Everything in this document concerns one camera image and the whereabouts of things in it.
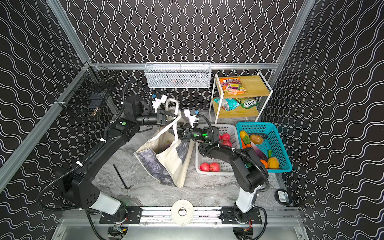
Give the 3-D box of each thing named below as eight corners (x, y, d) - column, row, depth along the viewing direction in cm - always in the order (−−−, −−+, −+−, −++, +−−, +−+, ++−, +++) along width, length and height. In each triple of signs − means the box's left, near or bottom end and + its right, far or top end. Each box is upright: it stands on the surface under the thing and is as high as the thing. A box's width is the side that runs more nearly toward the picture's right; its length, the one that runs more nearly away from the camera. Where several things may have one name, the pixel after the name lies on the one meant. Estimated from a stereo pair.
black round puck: (277, 205, 79) (279, 204, 78) (272, 190, 85) (273, 188, 83) (291, 205, 79) (293, 204, 77) (285, 190, 84) (287, 188, 83)
